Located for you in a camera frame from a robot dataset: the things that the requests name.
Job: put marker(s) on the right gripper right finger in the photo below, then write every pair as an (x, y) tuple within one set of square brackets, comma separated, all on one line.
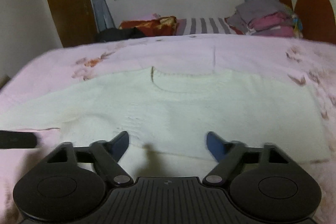
[(228, 155)]

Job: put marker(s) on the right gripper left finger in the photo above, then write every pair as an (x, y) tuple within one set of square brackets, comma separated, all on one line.
[(106, 157)]

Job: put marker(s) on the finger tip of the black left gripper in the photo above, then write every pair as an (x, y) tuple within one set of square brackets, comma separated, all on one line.
[(17, 140)]

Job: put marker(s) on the pale green knit sweater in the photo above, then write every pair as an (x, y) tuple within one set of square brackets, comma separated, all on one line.
[(172, 113)]

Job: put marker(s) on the pile of folded clothes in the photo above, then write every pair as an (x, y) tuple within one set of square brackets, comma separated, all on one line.
[(265, 18)]

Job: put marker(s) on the pink floral bed sheet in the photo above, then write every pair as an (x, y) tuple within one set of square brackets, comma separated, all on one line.
[(299, 62)]

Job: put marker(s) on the black cloth on bed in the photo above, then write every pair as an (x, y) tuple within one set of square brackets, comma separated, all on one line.
[(115, 34)]

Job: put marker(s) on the striped purple white pillow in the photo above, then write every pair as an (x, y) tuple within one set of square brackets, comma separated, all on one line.
[(193, 26)]

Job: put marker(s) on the red orange patterned cloth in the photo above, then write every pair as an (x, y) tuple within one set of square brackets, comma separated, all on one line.
[(164, 26)]

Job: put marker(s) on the red white headboard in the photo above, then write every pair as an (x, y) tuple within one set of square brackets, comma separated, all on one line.
[(317, 18)]

